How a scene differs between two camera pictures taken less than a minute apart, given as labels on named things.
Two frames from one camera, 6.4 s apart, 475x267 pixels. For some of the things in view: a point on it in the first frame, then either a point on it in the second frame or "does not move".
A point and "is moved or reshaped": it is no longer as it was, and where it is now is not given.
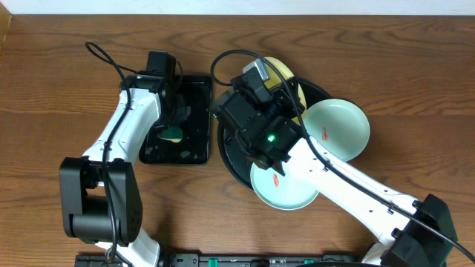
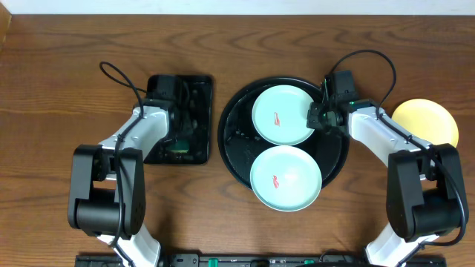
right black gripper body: [286, 105] to [319, 117]
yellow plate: [278, 73] to [428, 121]
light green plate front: [280, 191] does not move
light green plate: [338, 125] is moved or reshaped
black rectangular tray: [182, 136] does not move
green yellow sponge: [172, 133] to [181, 146]
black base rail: [236, 259] does not move
